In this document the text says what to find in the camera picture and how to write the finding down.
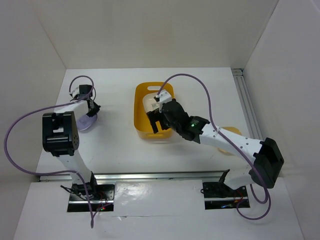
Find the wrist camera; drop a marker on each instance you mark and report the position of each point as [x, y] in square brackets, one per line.
[74, 93]
[163, 97]

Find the cream plate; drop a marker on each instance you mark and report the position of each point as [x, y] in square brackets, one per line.
[150, 105]

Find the aluminium rail front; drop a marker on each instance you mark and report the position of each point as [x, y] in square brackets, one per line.
[147, 176]

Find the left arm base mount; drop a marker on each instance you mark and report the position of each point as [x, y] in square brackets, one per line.
[103, 200]

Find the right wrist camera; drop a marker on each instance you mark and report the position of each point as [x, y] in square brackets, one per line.
[163, 97]

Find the aluminium rail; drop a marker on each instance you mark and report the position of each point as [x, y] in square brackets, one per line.
[246, 103]
[147, 176]

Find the aluminium rail right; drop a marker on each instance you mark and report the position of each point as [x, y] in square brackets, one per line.
[246, 103]

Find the yellow panda plate right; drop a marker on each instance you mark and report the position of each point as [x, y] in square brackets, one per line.
[233, 130]

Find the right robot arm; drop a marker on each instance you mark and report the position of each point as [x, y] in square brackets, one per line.
[263, 157]

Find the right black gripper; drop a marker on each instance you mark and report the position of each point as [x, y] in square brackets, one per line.
[155, 116]

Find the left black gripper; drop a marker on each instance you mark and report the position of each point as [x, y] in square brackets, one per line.
[95, 110]

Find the purple plate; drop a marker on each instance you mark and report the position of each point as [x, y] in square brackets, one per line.
[85, 122]

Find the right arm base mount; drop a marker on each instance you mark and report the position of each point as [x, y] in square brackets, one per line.
[218, 196]

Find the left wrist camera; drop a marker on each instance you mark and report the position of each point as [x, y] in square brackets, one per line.
[74, 93]

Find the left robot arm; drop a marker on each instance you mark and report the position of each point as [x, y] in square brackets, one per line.
[60, 136]

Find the yellow plastic bin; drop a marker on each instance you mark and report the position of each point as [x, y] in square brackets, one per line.
[141, 121]

